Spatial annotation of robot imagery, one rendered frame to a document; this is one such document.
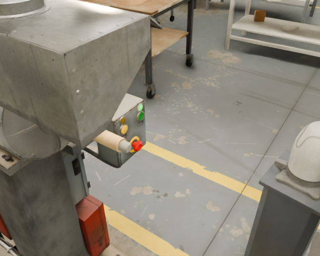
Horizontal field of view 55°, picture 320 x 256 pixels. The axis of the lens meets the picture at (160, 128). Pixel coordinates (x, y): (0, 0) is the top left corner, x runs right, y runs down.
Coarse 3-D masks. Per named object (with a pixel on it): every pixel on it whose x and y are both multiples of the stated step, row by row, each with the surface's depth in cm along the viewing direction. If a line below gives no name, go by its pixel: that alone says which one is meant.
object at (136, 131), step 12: (132, 96) 107; (120, 108) 101; (132, 108) 101; (144, 108) 107; (132, 120) 103; (144, 120) 109; (120, 132) 99; (132, 132) 105; (144, 132) 112; (144, 144) 115; (96, 156) 113; (108, 156) 107; (120, 156) 104
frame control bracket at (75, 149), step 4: (92, 140) 105; (68, 144) 99; (72, 144) 99; (88, 144) 104; (68, 148) 99; (72, 148) 98; (76, 148) 99; (80, 148) 101; (68, 152) 101; (72, 152) 99; (76, 152) 100
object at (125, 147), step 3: (123, 141) 64; (126, 141) 65; (120, 144) 64; (123, 144) 64; (126, 144) 64; (129, 144) 64; (120, 147) 64; (123, 147) 64; (126, 147) 64; (129, 147) 64; (120, 150) 64; (123, 150) 64; (126, 150) 64; (129, 150) 65
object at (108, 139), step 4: (104, 132) 66; (108, 132) 66; (100, 136) 66; (104, 136) 66; (108, 136) 65; (112, 136) 65; (116, 136) 65; (96, 140) 67; (100, 140) 66; (104, 140) 66; (108, 140) 65; (112, 140) 65; (116, 140) 64; (120, 140) 64; (124, 140) 66; (104, 144) 66; (108, 144) 65; (112, 144) 65; (116, 144) 64; (112, 148) 65; (116, 148) 64
